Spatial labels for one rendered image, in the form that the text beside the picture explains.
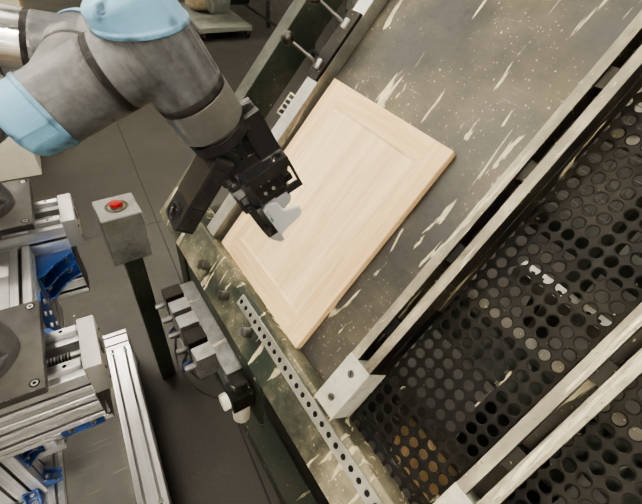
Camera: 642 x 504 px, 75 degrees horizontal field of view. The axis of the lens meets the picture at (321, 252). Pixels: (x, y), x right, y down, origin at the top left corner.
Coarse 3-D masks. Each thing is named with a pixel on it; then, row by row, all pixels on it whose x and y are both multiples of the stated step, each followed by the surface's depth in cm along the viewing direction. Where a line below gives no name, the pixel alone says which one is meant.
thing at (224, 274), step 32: (192, 256) 127; (224, 256) 118; (224, 288) 115; (224, 320) 112; (256, 352) 102; (288, 352) 97; (288, 384) 94; (320, 384) 93; (288, 416) 92; (320, 448) 86; (352, 448) 82; (320, 480) 84; (384, 480) 79
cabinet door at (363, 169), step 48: (336, 96) 110; (336, 144) 107; (384, 144) 98; (432, 144) 90; (336, 192) 103; (384, 192) 95; (240, 240) 120; (288, 240) 109; (336, 240) 100; (384, 240) 92; (288, 288) 105; (336, 288) 96; (288, 336) 102
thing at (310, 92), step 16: (368, 0) 108; (384, 0) 109; (368, 16) 109; (352, 32) 109; (352, 48) 112; (336, 64) 113; (320, 80) 113; (304, 96) 115; (320, 96) 116; (288, 112) 117; (304, 112) 116; (288, 128) 117; (288, 144) 120; (224, 208) 125; (240, 208) 124; (208, 224) 128; (224, 224) 125
